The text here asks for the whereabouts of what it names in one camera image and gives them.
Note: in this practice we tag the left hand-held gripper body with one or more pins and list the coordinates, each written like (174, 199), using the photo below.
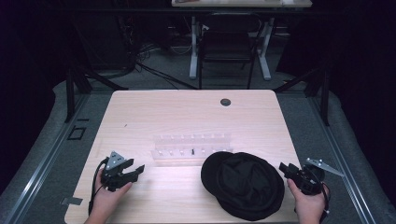
(114, 174)

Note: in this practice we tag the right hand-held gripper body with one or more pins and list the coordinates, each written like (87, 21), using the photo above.
(308, 179)

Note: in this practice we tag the person's left hand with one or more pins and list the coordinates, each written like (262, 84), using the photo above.
(107, 196)

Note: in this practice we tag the person's right hand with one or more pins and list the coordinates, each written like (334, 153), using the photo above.
(308, 203)

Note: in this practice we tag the black cap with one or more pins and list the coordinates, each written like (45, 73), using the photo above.
(243, 185)

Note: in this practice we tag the grey tape strip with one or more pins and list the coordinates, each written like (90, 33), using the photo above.
(71, 201)

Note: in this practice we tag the black tape square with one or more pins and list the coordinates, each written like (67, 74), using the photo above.
(76, 132)

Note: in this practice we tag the clear acrylic rack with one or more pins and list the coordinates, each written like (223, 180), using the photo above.
(191, 149)

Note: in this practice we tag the black metal stand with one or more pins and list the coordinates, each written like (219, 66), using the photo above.
(77, 84)
(317, 87)

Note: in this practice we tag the round table grommet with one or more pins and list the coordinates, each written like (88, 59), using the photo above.
(225, 102)

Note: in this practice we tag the black chair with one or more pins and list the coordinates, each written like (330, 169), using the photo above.
(229, 43)

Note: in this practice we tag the white-legged desk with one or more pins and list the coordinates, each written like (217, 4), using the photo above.
(236, 3)

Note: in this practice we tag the aluminium floor rail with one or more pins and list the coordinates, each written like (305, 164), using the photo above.
(46, 155)
(339, 155)

